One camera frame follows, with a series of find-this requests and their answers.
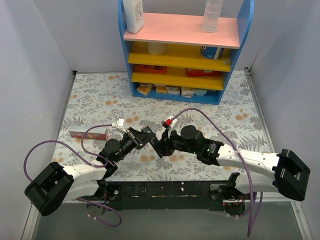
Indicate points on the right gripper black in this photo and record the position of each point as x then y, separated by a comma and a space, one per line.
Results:
161, 146

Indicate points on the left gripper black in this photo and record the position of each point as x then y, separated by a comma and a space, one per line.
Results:
135, 137

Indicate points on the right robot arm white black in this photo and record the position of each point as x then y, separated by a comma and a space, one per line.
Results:
283, 172

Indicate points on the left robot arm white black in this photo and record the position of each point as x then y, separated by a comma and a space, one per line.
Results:
58, 183

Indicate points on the yellow tissue pack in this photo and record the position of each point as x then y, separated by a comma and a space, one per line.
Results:
145, 88

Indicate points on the red snack box on table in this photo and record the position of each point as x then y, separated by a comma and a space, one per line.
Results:
99, 133

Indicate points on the floral tablecloth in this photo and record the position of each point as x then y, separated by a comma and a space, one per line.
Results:
102, 98

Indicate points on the orange red snack box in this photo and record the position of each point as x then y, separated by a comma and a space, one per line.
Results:
145, 68

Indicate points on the red snack box on shelf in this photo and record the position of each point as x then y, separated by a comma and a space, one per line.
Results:
191, 72

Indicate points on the blue wooden shelf unit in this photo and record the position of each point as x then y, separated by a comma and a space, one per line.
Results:
185, 37

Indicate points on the blue white can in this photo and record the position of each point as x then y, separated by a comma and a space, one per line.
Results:
211, 52

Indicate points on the white plastic bottle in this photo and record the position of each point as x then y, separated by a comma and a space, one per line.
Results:
134, 15

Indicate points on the clear plastic water bottle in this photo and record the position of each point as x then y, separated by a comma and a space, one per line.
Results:
211, 15

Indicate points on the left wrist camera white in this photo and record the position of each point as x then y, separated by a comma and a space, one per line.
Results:
119, 126

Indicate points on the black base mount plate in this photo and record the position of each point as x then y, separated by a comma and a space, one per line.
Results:
166, 195

